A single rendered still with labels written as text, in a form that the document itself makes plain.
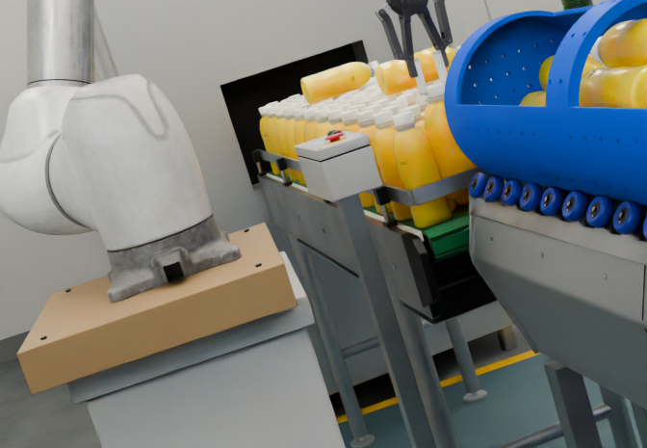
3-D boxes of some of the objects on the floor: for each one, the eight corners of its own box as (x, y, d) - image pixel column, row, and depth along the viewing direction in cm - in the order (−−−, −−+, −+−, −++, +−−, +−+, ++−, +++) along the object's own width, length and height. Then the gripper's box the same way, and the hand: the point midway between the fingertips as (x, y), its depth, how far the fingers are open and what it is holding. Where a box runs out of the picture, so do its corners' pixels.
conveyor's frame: (541, 679, 209) (409, 241, 194) (334, 427, 368) (253, 175, 353) (754, 582, 218) (643, 156, 203) (462, 377, 377) (388, 129, 362)
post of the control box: (480, 657, 221) (337, 194, 205) (474, 647, 225) (332, 192, 209) (499, 648, 222) (356, 187, 205) (491, 640, 226) (351, 185, 209)
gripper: (362, -24, 191) (400, 105, 195) (448, -50, 194) (483, 77, 198) (351, -20, 198) (388, 104, 202) (434, -45, 202) (469, 78, 205)
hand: (430, 73), depth 200 cm, fingers closed on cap, 4 cm apart
